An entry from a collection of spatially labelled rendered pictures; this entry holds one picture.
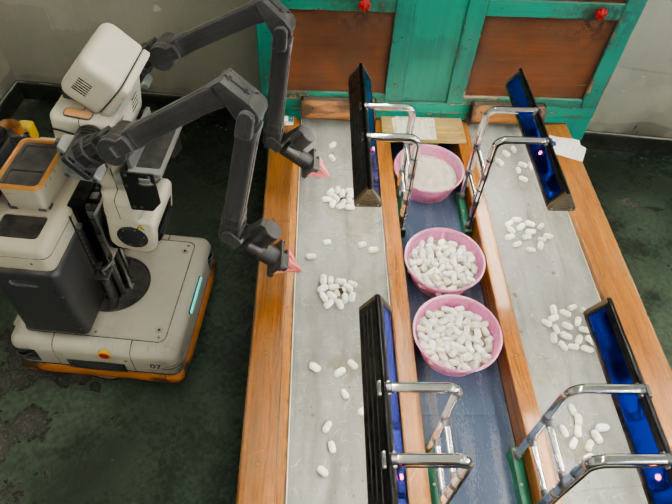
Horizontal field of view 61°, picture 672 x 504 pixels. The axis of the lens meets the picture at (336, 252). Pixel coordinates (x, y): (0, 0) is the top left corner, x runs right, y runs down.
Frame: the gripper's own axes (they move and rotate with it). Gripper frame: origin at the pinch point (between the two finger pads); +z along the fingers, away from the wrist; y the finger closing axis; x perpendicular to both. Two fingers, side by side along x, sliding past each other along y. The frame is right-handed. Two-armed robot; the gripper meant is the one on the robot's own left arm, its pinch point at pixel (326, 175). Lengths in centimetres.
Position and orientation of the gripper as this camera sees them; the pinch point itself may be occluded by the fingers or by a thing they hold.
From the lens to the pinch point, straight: 205.1
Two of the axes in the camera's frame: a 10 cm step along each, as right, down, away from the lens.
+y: -0.2, -7.8, 6.3
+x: -6.9, 4.7, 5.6
